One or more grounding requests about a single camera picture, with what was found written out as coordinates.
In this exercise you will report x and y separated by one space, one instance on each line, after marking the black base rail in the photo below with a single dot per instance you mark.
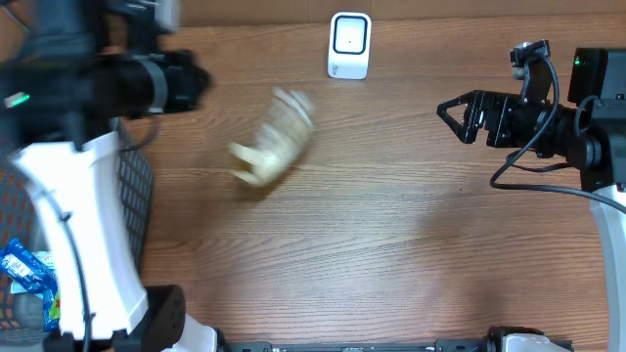
502 338

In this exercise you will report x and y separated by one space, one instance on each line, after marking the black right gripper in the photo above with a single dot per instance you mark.
475 102

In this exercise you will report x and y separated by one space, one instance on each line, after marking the beige dried mushroom bag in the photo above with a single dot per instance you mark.
279 141

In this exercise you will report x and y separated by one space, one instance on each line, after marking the white barcode scanner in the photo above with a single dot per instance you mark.
349 46

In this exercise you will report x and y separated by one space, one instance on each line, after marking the mint green tissue packet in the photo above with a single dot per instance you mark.
44 257

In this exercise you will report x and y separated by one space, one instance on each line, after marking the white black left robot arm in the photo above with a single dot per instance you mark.
82 64

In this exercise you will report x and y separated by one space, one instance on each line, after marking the grey plastic lattice basket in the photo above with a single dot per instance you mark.
21 314

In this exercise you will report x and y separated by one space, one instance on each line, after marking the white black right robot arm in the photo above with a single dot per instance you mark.
589 135

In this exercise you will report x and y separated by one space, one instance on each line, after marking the blue snack packet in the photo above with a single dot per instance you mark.
35 277

